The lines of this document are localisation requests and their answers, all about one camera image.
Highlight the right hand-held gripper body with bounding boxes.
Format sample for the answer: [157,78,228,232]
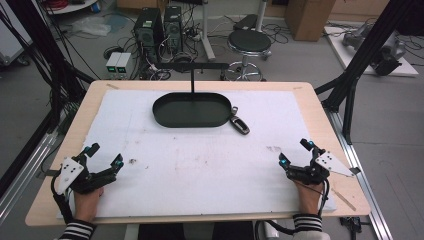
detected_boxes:
[285,147,362,187]

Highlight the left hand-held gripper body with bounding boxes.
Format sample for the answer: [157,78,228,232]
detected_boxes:
[57,153,107,196]

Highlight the black car key with ring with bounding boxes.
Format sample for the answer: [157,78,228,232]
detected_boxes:
[229,105,251,136]

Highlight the black oval tray with T-stand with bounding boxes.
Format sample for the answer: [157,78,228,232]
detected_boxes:
[152,62,233,129]

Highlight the person's right hand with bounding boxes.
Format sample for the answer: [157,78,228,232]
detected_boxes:
[293,179,325,216]

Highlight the person's left hand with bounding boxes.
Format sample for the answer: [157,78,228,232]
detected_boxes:
[73,186,105,224]

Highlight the wooden table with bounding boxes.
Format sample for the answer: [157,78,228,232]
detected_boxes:
[24,79,372,228]

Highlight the thin wooden strip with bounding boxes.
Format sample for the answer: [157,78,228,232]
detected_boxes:
[331,187,357,212]

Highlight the black clamp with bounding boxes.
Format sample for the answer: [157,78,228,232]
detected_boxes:
[339,216,363,235]

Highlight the person's legs in dark trousers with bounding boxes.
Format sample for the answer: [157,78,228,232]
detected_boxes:
[137,221,256,240]

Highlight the white foam mat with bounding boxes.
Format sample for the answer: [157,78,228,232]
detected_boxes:
[56,89,338,220]

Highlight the white power supply box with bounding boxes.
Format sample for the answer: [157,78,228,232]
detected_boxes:
[115,52,133,76]
[105,51,122,76]

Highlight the white floor platform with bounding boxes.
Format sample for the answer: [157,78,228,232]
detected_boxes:
[323,25,420,78]

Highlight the black round stool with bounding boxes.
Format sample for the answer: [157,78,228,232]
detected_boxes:
[225,29,273,82]

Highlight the grey robot equipment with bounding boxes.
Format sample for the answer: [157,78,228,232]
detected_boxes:
[341,22,408,77]

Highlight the clear plastic bag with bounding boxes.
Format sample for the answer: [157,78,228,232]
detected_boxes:
[71,15,113,37]

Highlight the brown cardboard box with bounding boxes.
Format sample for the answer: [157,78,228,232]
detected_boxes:
[284,0,337,43]

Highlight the large black computer tower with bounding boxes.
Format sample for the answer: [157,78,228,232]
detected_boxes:
[133,7,165,65]

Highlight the black flat pad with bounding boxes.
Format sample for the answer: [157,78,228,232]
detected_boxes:
[232,13,260,32]

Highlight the white round table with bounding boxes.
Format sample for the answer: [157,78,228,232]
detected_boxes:
[43,0,100,15]

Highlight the white desk leg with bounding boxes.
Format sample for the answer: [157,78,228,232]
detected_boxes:
[199,0,217,62]

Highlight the slim black computer tower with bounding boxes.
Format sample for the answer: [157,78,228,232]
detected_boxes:
[162,5,185,55]

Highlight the right hand-held gripper black cable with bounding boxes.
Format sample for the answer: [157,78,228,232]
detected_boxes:
[254,178,332,237]

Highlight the hand-held gripper black cable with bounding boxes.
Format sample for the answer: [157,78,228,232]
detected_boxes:
[49,171,76,226]
[254,178,332,237]

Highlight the left hand-held gripper black cable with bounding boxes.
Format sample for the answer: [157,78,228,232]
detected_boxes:
[49,171,76,226]

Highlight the aluminium rail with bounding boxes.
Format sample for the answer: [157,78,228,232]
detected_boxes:
[324,108,395,240]
[0,131,60,225]

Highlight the black metal frame stand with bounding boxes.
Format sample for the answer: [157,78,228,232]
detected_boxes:
[314,0,424,146]
[0,0,96,198]

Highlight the tangle of floor cables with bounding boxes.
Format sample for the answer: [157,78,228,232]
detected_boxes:
[263,22,291,46]

